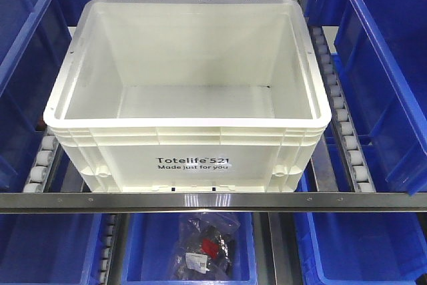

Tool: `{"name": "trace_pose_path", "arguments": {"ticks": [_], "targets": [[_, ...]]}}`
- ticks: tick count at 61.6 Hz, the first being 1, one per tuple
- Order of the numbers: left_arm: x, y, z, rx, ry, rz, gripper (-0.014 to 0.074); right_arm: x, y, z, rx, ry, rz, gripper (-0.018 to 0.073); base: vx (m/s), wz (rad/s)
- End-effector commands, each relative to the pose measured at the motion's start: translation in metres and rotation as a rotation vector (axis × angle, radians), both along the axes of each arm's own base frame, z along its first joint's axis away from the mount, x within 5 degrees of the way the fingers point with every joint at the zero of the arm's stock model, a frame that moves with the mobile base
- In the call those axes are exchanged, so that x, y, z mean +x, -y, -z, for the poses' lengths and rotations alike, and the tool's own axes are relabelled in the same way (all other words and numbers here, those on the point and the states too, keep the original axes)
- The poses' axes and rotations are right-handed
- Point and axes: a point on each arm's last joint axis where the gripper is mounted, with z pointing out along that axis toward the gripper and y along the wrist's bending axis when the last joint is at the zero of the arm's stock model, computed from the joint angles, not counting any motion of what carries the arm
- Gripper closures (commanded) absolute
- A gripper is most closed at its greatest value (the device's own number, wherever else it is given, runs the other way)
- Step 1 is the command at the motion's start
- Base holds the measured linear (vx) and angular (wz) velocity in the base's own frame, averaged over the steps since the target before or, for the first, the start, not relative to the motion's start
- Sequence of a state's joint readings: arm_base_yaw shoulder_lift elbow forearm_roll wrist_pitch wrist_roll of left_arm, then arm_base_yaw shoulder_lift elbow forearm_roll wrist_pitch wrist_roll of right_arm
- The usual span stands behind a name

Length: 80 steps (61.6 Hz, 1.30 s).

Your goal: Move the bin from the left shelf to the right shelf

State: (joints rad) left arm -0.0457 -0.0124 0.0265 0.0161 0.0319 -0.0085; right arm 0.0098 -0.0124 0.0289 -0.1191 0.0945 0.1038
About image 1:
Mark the white Totelife plastic bin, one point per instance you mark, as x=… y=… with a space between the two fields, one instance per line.
x=215 y=96

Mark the blue bin lower middle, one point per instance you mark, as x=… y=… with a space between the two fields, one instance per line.
x=150 y=242

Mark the blue bin lower right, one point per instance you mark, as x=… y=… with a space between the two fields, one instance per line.
x=360 y=248

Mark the blue bin right shelf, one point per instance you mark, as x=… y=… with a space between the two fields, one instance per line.
x=382 y=49

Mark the blue bin shelf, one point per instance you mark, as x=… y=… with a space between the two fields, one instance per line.
x=382 y=49
x=34 y=41

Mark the blue bin left shelf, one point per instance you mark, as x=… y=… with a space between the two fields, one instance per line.
x=34 y=41

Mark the blue bin lower left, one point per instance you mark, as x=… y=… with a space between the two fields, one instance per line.
x=52 y=248

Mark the plastic bag with parts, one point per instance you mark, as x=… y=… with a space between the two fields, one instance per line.
x=205 y=247

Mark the right white roller track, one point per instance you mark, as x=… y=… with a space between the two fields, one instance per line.
x=345 y=134

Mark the white roller track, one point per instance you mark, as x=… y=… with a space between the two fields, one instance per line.
x=39 y=173
x=108 y=241
x=345 y=134

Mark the lower white roller track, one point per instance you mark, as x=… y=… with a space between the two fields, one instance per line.
x=108 y=241

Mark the left white roller track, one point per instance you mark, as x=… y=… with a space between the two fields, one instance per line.
x=39 y=173

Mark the steel front shelf rail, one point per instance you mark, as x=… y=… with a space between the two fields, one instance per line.
x=55 y=203

